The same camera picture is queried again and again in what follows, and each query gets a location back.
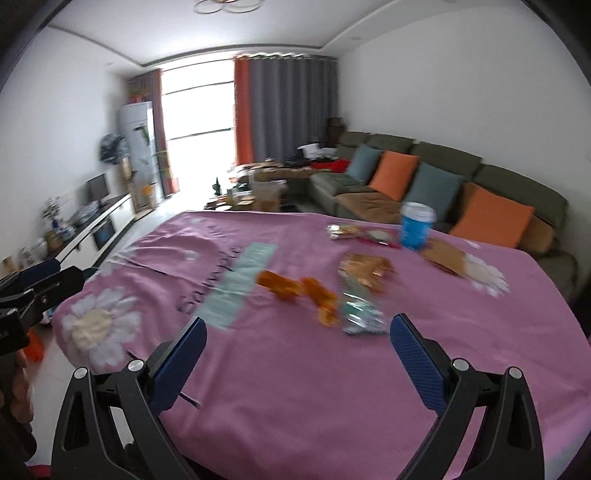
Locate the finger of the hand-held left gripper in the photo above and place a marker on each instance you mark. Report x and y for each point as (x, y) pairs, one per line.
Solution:
(57, 288)
(39, 270)

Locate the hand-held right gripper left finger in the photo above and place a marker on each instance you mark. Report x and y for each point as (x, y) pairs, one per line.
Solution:
(184, 355)

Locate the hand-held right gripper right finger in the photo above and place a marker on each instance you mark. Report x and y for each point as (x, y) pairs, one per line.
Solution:
(415, 360)

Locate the person's left hand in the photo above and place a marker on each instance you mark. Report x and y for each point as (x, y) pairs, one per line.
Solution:
(21, 392)

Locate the orange plastic bag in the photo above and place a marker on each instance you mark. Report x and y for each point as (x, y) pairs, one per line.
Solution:
(36, 350)

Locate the small potted flowers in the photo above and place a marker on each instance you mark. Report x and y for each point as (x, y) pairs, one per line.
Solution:
(51, 212)

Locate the white television cabinet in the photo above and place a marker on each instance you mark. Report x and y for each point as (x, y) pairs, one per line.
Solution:
(92, 226)

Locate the green and white wrapper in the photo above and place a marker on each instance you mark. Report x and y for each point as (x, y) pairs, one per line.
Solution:
(360, 314)

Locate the black television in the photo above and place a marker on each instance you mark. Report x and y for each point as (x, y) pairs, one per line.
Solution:
(98, 188)

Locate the crumpled gold wrapper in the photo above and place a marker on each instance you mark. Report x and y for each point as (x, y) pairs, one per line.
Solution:
(364, 270)

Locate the brown paper packet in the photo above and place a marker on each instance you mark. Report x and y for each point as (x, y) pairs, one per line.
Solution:
(445, 258)

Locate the pink floral blanket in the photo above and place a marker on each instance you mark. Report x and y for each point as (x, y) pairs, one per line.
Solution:
(286, 392)

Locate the orange plastic wrapper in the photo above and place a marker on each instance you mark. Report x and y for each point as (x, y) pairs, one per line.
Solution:
(281, 284)

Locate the blue paper cup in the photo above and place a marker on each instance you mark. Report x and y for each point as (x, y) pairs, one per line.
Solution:
(415, 230)

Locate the clear biscuit packet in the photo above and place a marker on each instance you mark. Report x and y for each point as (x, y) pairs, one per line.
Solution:
(351, 232)

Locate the brown sofa seat cover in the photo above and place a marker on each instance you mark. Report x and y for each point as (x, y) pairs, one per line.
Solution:
(364, 205)

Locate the orange cushion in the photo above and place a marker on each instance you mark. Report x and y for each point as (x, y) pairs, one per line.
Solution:
(395, 175)
(494, 217)

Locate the white standing air conditioner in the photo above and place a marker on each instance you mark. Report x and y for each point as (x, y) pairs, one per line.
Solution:
(136, 138)

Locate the cluttered coffee table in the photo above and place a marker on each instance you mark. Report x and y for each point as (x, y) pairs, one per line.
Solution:
(240, 194)

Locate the large blue cushion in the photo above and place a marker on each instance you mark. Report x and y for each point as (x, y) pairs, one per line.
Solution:
(436, 189)

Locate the cardboard box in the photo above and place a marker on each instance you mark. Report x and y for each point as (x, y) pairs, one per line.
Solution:
(267, 196)

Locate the dark red curtain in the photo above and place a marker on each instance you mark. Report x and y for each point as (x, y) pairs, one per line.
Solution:
(159, 120)

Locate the small blue cushion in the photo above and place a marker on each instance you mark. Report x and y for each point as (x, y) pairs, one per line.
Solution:
(364, 164)

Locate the olive green sofa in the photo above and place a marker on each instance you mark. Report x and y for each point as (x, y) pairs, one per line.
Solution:
(443, 154)

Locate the red cloth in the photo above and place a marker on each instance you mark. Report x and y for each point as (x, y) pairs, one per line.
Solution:
(330, 165)

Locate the bright window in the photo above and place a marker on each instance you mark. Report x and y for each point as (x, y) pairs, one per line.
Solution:
(198, 120)

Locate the white bag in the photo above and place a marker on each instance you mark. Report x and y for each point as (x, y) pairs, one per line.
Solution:
(310, 151)

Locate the brown wooden stand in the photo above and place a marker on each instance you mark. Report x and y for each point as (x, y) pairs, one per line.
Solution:
(336, 131)

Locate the orange curtain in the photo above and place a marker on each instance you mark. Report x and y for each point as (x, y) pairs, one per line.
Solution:
(243, 110)

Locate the grey curtain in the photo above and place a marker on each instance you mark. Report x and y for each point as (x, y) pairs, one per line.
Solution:
(295, 106)

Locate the dark wall decoration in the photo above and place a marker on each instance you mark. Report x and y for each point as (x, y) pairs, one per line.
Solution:
(112, 147)

